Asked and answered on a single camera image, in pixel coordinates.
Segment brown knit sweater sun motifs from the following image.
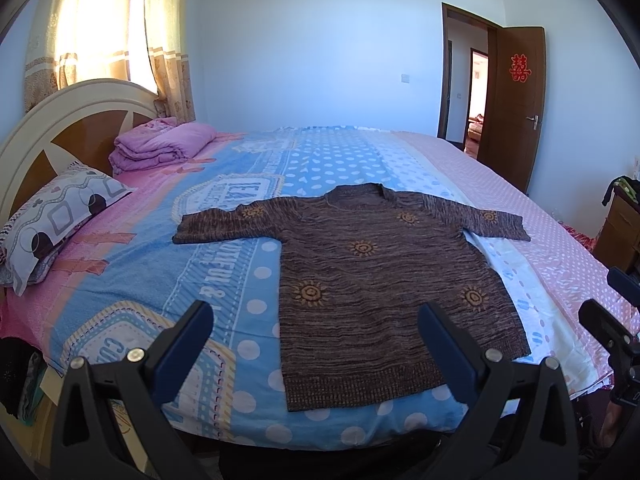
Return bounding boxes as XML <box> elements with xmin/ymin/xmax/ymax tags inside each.
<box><xmin>174</xmin><ymin>183</ymin><xmax>529</xmax><ymax>412</ymax></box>

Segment wooden nightstand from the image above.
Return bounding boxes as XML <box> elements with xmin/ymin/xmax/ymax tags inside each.
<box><xmin>593</xmin><ymin>194</ymin><xmax>640</xmax><ymax>274</ymax></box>

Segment blue pink patterned bedspread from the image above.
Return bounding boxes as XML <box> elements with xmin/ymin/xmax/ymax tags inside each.
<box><xmin>1</xmin><ymin>127</ymin><xmax>634</xmax><ymax>450</ymax></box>

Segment grey patterned pillow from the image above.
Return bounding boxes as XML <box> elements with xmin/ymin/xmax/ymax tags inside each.
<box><xmin>1</xmin><ymin>162</ymin><xmax>134</xmax><ymax>296</ymax></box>

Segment brown wooden door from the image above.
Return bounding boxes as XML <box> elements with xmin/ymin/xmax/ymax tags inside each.
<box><xmin>477</xmin><ymin>26</ymin><xmax>547</xmax><ymax>193</ymax></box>

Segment folded purple blanket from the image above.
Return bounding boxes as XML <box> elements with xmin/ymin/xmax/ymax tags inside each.
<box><xmin>108</xmin><ymin>117</ymin><xmax>218</xmax><ymax>174</ymax></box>

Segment red double happiness decal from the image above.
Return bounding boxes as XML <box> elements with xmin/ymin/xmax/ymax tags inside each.
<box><xmin>509</xmin><ymin>53</ymin><xmax>533</xmax><ymax>84</ymax></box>

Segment cream wooden headboard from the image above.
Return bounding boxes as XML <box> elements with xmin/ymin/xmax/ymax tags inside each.
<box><xmin>1</xmin><ymin>79</ymin><xmax>157</xmax><ymax>222</ymax></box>

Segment beige patterned curtain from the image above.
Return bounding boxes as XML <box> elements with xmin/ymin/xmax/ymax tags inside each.
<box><xmin>23</xmin><ymin>0</ymin><xmax>195</xmax><ymax>122</ymax></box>

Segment silver door handle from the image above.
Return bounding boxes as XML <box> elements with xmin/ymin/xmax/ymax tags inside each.
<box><xmin>525</xmin><ymin>115</ymin><xmax>539</xmax><ymax>131</ymax></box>

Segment dark wooden door frame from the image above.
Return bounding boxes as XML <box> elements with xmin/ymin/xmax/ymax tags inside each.
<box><xmin>437</xmin><ymin>2</ymin><xmax>503</xmax><ymax>151</ymax></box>

